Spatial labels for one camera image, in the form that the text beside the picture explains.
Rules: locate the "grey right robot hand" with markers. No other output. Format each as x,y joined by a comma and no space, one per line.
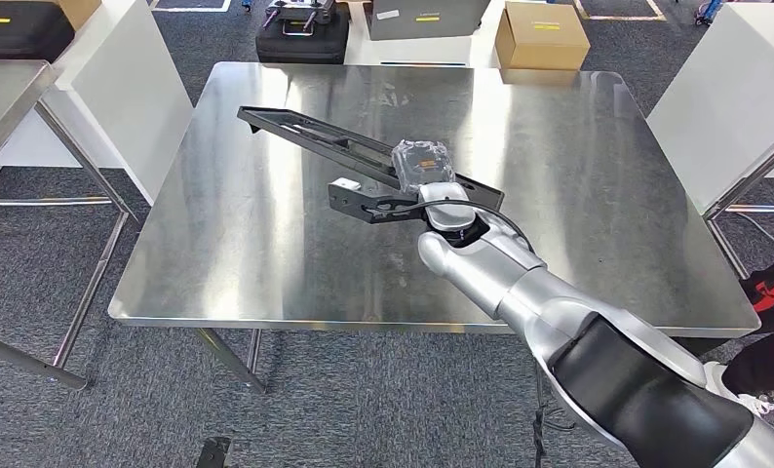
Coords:
422,165

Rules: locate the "long black plastic frame part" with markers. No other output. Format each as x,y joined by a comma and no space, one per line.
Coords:
309,132

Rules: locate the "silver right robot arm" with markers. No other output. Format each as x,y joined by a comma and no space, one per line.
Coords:
587,336

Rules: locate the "stainless steel workbench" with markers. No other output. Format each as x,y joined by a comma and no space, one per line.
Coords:
296,258

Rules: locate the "grey equipment case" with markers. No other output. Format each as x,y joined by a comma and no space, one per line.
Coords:
426,19

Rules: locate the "black equipment case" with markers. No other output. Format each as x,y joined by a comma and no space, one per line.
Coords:
19,35
303,48

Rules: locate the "brown cardboard box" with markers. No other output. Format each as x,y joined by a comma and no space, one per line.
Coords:
542,39
80,11

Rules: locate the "white partition panel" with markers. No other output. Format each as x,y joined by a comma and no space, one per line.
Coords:
122,97
716,97

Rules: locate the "grey robot foot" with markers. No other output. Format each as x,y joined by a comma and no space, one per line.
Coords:
214,453

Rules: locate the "person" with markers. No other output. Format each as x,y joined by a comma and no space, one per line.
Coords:
771,362

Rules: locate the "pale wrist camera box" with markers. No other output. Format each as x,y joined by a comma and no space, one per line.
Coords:
346,185

